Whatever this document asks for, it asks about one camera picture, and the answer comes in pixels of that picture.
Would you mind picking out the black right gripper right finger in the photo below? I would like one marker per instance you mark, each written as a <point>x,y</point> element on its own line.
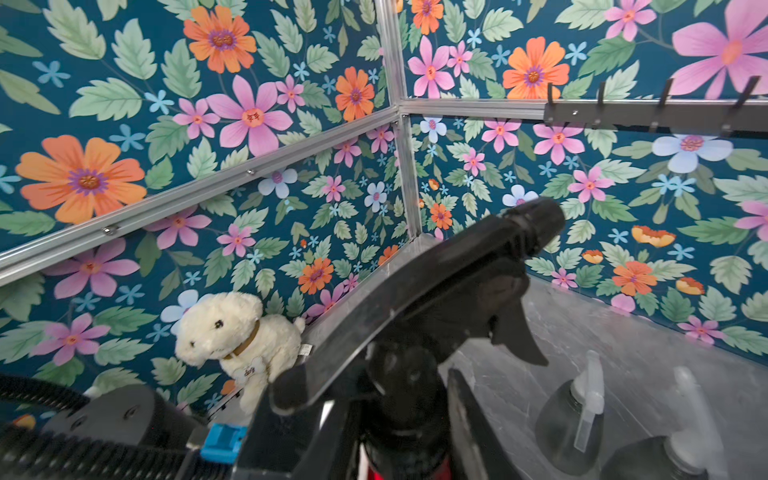
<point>476,452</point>

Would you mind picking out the cream plush teddy bear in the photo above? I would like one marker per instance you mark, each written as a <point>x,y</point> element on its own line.
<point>253,348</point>

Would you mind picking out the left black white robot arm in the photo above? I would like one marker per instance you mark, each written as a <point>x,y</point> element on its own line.
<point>130,433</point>

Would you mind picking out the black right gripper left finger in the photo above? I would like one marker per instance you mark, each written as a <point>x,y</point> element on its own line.
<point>292,436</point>

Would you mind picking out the black spray nozzle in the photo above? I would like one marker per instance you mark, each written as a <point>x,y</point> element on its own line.
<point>469,287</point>

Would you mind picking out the clear plastic spray bottle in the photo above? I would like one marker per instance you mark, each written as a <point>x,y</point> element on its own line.
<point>555,431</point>
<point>645,459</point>

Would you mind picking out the black metal ceiling bracket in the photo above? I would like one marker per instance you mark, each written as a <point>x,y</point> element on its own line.
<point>744,115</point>

